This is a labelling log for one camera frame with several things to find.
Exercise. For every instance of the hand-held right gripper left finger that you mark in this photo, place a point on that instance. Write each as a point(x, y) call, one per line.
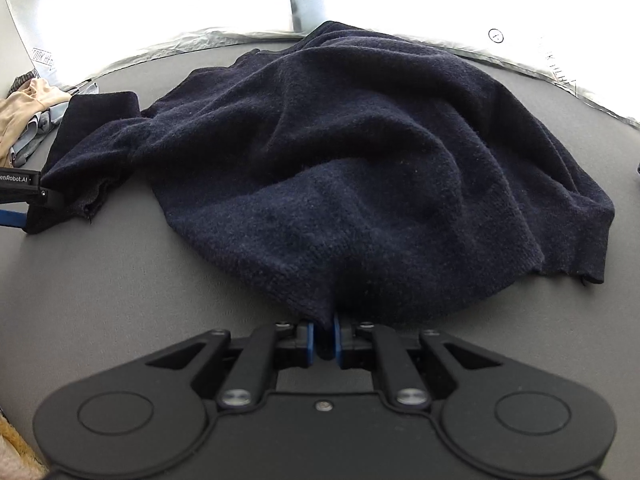
point(310, 345)

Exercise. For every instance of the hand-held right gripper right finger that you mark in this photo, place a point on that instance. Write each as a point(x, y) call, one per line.
point(338, 345)

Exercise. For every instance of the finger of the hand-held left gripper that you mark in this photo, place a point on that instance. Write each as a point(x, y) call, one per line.
point(42, 196)
point(11, 217)

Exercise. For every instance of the dark navy knit sweater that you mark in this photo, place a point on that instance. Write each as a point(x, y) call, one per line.
point(350, 160)

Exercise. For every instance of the grey garment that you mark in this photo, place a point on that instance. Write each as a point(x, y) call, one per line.
point(35, 132)

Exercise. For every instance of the beige garment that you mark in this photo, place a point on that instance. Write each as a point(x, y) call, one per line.
point(20, 115)

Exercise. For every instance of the dark plaid cloth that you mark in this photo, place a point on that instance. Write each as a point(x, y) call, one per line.
point(22, 82)

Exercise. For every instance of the light blue garment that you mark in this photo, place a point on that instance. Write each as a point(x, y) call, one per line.
point(89, 87)

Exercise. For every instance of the beige fuzzy rug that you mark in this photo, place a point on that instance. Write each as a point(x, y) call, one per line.
point(17, 452)

